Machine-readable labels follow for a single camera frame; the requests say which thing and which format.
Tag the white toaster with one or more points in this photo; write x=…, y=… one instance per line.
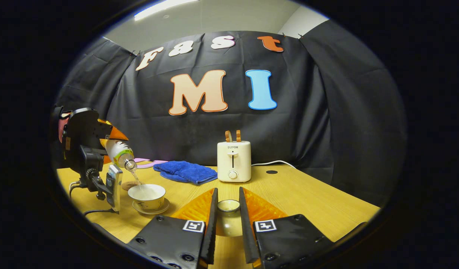
x=234, y=160

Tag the pink paper cutout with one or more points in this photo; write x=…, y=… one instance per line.
x=154, y=163

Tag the cream teacup lid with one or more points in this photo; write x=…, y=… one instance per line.
x=229, y=224

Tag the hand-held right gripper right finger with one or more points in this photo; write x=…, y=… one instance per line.
x=246, y=235

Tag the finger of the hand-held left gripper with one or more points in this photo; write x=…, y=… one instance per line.
x=115, y=132
x=107, y=160

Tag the clear water bottle white label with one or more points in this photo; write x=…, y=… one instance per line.
x=119, y=151

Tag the cream teacup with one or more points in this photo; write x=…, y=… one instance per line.
x=149, y=201

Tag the round cork coaster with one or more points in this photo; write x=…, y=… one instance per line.
x=128, y=185

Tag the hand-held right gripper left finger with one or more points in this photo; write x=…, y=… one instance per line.
x=211, y=231

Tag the blue towel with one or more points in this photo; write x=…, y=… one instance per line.
x=184, y=172

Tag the cream saucer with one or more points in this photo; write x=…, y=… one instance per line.
x=160, y=209

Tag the black backdrop cloth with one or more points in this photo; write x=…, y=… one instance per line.
x=326, y=112

